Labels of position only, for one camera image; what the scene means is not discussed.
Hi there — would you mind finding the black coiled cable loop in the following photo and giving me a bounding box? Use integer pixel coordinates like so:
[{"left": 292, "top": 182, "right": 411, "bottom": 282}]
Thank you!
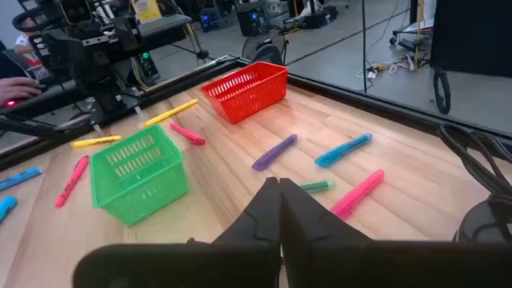
[{"left": 433, "top": 66, "right": 452, "bottom": 115}]

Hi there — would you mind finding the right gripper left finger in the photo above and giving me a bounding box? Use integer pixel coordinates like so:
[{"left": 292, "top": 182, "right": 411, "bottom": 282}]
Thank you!
[{"left": 72, "top": 176, "right": 282, "bottom": 288}]

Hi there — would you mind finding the black desk lamp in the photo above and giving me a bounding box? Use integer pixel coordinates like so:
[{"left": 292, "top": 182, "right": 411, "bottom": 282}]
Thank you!
[{"left": 453, "top": 194, "right": 512, "bottom": 244}]

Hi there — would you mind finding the black curtain panel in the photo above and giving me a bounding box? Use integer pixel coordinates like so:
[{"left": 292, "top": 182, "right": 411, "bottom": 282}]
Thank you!
[{"left": 430, "top": 0, "right": 512, "bottom": 79}]

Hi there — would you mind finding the yellow sign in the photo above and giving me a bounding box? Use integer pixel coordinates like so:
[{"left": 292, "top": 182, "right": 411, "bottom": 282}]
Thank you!
[{"left": 131, "top": 0, "right": 162, "bottom": 24}]

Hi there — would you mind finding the person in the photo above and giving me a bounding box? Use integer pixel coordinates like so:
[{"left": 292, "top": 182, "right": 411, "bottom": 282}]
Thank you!
[{"left": 14, "top": 34, "right": 50, "bottom": 79}]

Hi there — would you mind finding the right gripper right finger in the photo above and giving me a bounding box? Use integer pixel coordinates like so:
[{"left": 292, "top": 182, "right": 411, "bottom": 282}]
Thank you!
[{"left": 279, "top": 178, "right": 512, "bottom": 288}]

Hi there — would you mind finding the black keyboard tray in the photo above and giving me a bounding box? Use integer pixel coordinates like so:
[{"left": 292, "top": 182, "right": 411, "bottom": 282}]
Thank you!
[{"left": 0, "top": 78, "right": 87, "bottom": 123}]

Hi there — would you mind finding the black hanging cable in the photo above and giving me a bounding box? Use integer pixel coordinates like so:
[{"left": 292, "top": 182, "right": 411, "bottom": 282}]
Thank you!
[{"left": 361, "top": 0, "right": 369, "bottom": 94}]

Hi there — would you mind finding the white floor cable bundle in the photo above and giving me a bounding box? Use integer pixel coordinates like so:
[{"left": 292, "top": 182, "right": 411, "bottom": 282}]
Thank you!
[{"left": 355, "top": 51, "right": 432, "bottom": 80}]

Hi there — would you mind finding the black floor fan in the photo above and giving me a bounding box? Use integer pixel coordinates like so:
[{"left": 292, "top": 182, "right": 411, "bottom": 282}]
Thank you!
[{"left": 242, "top": 24, "right": 287, "bottom": 66}]

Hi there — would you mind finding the thick blue marker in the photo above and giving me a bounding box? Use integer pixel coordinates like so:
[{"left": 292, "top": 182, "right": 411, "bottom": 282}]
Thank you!
[{"left": 314, "top": 133, "right": 374, "bottom": 169}]

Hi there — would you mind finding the yellow marker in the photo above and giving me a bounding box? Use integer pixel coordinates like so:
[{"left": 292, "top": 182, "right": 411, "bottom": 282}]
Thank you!
[
  {"left": 144, "top": 98, "right": 199, "bottom": 128},
  {"left": 70, "top": 134, "right": 123, "bottom": 149}
]

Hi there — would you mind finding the person's hand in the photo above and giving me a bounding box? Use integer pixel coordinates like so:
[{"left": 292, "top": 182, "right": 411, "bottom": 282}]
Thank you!
[{"left": 0, "top": 77, "right": 42, "bottom": 107}]

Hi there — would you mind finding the thick pink marker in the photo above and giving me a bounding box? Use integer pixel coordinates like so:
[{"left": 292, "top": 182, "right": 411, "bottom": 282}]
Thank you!
[{"left": 330, "top": 169, "right": 386, "bottom": 221}]

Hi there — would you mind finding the black lamp power cable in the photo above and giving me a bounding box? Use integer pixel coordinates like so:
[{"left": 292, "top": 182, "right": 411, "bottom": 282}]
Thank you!
[{"left": 435, "top": 122, "right": 512, "bottom": 209}]

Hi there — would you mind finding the green marker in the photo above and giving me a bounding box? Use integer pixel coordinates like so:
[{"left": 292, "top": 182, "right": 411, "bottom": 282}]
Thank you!
[{"left": 299, "top": 178, "right": 335, "bottom": 194}]

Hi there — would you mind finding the computer tower with blue light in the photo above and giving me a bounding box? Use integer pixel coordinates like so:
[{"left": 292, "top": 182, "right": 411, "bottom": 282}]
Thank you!
[
  {"left": 235, "top": 3, "right": 270, "bottom": 38},
  {"left": 198, "top": 8, "right": 222, "bottom": 34}
]

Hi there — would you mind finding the computer tower with green light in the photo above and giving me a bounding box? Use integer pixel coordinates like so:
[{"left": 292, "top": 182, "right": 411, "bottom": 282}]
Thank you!
[{"left": 134, "top": 50, "right": 162, "bottom": 86}]

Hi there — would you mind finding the thick purple marker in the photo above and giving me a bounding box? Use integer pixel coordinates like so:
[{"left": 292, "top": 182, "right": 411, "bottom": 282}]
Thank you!
[{"left": 251, "top": 134, "right": 298, "bottom": 172}]

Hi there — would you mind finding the red plastic basket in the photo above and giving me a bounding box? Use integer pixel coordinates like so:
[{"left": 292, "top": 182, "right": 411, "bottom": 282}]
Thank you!
[{"left": 200, "top": 60, "right": 290, "bottom": 125}]

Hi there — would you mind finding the green plastic basket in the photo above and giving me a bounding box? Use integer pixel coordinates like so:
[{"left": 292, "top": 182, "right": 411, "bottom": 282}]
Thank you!
[{"left": 89, "top": 124, "right": 190, "bottom": 227}]

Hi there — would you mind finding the black rolling stand base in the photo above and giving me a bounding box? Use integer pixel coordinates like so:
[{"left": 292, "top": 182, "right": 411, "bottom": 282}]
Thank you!
[{"left": 389, "top": 22, "right": 435, "bottom": 53}]

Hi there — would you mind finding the black equipment case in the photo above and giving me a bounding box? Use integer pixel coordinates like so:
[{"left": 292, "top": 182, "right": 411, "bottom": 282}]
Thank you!
[{"left": 303, "top": 6, "right": 339, "bottom": 30}]

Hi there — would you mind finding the dark grey computer desk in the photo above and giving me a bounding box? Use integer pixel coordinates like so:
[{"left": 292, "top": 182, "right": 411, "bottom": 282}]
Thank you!
[{"left": 135, "top": 14, "right": 194, "bottom": 53}]

